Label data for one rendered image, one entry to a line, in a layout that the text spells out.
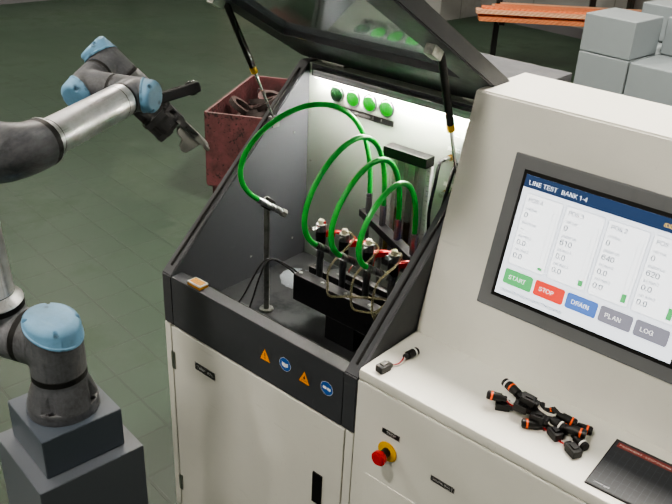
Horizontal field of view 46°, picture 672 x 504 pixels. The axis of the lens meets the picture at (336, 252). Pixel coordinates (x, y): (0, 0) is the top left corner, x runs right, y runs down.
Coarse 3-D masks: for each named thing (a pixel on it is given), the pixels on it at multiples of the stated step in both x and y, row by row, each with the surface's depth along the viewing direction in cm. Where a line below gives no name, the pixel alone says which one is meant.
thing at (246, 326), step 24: (192, 288) 210; (192, 312) 214; (216, 312) 206; (240, 312) 201; (216, 336) 210; (240, 336) 203; (264, 336) 196; (288, 336) 192; (240, 360) 206; (312, 360) 187; (336, 360) 184; (288, 384) 196; (312, 384) 190; (336, 384) 184; (312, 408) 193; (336, 408) 187
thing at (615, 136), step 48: (480, 96) 174; (528, 96) 171; (576, 96) 173; (624, 96) 175; (480, 144) 176; (528, 144) 169; (576, 144) 162; (624, 144) 156; (480, 192) 177; (480, 240) 178; (432, 288) 187; (432, 336) 189; (480, 336) 181; (528, 336) 173; (576, 384) 167; (624, 384) 161; (384, 432) 178; (432, 432) 168; (384, 480) 184; (432, 480) 173; (480, 480) 163; (528, 480) 154
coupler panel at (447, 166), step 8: (448, 136) 205; (456, 136) 204; (448, 144) 206; (456, 144) 204; (448, 152) 207; (456, 152) 205; (448, 160) 205; (456, 160) 206; (448, 168) 209; (448, 176) 209; (440, 184) 212; (440, 192) 210; (448, 192) 211; (440, 200) 214
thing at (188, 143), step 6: (186, 126) 192; (180, 132) 192; (186, 138) 193; (192, 138) 193; (198, 138) 193; (186, 144) 193; (192, 144) 194; (198, 144) 194; (204, 144) 195; (186, 150) 194
